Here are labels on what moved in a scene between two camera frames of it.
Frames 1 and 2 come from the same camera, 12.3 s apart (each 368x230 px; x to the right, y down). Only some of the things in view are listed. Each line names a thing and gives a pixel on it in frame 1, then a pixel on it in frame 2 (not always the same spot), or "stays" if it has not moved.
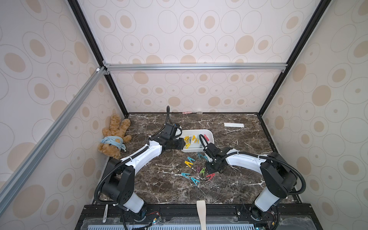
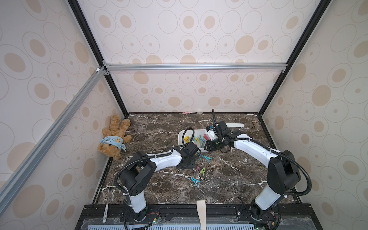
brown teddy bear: (114, 137) stays
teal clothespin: (195, 180) stays
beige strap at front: (201, 210) stays
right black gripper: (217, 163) to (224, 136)
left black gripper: (181, 145) to (193, 165)
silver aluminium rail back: (197, 67) stays
